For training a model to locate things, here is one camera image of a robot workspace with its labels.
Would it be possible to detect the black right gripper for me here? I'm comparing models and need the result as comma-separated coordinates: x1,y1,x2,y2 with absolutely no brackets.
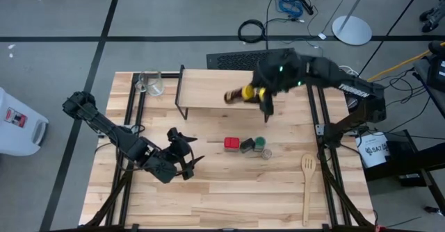
239,68,279,117

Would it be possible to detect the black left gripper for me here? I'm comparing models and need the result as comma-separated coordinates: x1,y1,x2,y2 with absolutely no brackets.
166,127,206,181

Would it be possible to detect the yellow-lidded chili onion seasoning jar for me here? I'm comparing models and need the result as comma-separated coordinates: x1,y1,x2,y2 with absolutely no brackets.
223,85,257,105

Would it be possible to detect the red smoked paprika tin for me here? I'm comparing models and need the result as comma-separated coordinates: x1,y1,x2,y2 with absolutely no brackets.
223,136,241,153

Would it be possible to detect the green-lidded oregano glass jar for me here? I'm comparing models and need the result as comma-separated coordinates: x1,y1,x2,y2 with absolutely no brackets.
253,136,267,152

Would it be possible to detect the green black pepper tin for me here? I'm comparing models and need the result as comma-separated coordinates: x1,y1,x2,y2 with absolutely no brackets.
239,138,257,154

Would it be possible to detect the wooden shelf with black legs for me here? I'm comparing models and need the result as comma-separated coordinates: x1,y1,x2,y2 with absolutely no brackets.
175,64,277,124

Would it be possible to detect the black perforated computer case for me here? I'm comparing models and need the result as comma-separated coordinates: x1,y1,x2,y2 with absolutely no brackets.
206,47,296,72

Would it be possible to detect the clear glass measuring cup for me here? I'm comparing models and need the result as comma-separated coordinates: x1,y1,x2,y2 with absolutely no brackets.
134,70,165,97

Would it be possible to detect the wooden slotted spatula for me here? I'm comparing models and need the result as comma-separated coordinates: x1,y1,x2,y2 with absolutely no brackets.
300,153,317,227

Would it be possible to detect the grey floor lamp stand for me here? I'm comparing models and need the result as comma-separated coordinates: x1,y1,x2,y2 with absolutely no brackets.
331,0,373,47

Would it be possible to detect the white printed bucket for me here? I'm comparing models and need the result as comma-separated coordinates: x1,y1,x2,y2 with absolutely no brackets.
354,131,391,169

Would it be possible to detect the black side cart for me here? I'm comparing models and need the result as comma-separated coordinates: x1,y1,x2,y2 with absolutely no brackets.
361,129,445,191

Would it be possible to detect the white plastic container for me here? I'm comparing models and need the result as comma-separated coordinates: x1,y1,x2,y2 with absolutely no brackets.
0,87,49,156

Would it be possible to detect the grey wheeled device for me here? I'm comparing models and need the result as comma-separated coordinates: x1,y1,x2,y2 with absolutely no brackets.
419,0,445,33

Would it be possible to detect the black coiled cable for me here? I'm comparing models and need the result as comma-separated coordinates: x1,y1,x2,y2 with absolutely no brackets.
237,19,267,44

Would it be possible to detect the black aluminium rig frame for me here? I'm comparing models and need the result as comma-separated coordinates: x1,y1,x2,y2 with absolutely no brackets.
79,71,378,232

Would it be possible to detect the blue coiled cable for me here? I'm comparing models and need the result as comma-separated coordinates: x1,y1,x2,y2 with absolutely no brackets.
277,0,304,17

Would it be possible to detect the yellow cable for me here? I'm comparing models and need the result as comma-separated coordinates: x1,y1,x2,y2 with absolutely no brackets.
367,41,445,83

